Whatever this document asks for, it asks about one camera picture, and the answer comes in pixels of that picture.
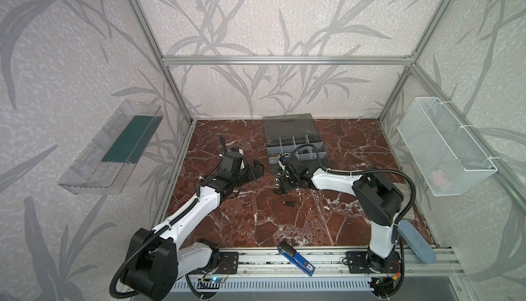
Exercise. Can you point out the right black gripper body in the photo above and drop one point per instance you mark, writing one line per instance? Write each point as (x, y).
(285, 180)

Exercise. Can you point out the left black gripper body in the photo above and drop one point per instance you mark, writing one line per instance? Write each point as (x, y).
(246, 171)

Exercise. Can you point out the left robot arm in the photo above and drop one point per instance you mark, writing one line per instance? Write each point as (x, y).
(155, 258)

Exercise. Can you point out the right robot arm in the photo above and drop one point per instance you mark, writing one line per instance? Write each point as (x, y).
(379, 198)

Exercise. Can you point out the lone black screw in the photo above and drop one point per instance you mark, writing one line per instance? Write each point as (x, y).
(289, 203)

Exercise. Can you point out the grey compartment organizer box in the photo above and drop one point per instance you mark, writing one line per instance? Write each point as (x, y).
(286, 133)

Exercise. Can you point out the blue black utility knife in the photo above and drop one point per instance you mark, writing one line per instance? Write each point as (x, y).
(292, 255)

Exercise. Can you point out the pink object in basket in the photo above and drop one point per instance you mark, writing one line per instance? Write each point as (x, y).
(439, 178)

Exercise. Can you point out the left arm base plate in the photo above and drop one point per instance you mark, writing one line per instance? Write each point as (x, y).
(221, 263)

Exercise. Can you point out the aluminium front rail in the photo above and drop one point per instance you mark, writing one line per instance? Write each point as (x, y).
(269, 263)

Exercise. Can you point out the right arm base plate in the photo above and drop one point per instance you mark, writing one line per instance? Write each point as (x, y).
(366, 262)

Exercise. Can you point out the clear acrylic wall shelf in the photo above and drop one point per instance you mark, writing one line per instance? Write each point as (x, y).
(108, 161)

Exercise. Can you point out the white wire mesh basket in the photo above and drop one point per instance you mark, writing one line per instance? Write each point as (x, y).
(438, 140)

